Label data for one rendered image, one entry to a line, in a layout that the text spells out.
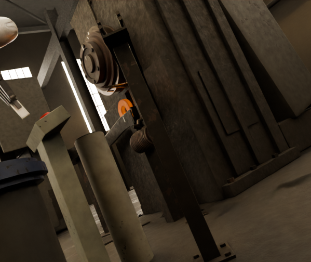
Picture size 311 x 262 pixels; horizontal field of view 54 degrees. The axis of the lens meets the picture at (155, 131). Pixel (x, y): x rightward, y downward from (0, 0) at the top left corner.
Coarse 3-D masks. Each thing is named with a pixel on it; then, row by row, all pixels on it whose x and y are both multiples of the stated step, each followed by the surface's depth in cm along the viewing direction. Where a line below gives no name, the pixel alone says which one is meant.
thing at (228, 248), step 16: (128, 48) 92; (128, 64) 91; (128, 80) 91; (144, 96) 90; (144, 112) 90; (160, 128) 89; (160, 144) 88; (160, 160) 88; (176, 160) 88; (176, 176) 87; (176, 192) 87; (192, 192) 87; (192, 208) 86; (192, 224) 86; (208, 240) 85; (208, 256) 85; (224, 256) 83
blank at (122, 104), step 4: (120, 100) 206; (124, 100) 203; (128, 100) 203; (120, 104) 208; (124, 104) 204; (128, 104) 201; (120, 108) 209; (124, 108) 210; (128, 108) 201; (120, 112) 210; (124, 112) 210; (120, 116) 212
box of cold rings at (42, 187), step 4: (40, 184) 392; (44, 184) 394; (40, 188) 390; (44, 188) 392; (40, 192) 388; (44, 192) 391; (44, 196) 389; (48, 196) 392; (44, 200) 387; (48, 200) 390; (48, 204) 389; (52, 204) 392; (48, 208) 387; (52, 208) 390; (48, 212) 386; (52, 212) 388; (52, 216) 387; (56, 216) 389; (52, 220) 385; (56, 220) 387; (52, 224) 384; (56, 224) 386
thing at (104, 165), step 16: (80, 144) 115; (96, 144) 115; (96, 160) 113; (112, 160) 117; (96, 176) 113; (112, 176) 114; (96, 192) 114; (112, 192) 112; (112, 208) 111; (128, 208) 113; (112, 224) 111; (128, 224) 111; (128, 240) 110; (144, 240) 113; (128, 256) 109; (144, 256) 110
